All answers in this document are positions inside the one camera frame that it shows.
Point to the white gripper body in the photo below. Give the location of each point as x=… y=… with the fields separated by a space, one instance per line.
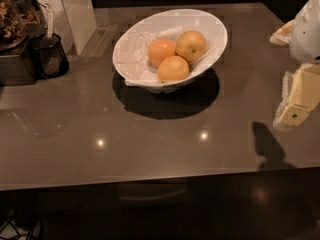
x=306 y=32

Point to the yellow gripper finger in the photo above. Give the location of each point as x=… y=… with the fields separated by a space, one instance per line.
x=300 y=96
x=282 y=35

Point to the orange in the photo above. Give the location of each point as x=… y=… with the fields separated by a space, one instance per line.
x=173 y=68
x=159 y=50
x=191 y=45

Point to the white tilted bowl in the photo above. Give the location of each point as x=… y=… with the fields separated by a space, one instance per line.
x=192 y=19

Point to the white paper napkin liner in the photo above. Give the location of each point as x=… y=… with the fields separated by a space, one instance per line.
x=131 y=61

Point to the white standing board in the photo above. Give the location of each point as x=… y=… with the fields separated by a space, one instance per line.
x=74 y=22

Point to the white tag in cup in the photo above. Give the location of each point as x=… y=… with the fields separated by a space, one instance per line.
x=50 y=20

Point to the black mesh cup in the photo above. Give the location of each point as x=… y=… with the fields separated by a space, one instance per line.
x=48 y=56

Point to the dark box under jar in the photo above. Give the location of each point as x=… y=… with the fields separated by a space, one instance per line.
x=16 y=66

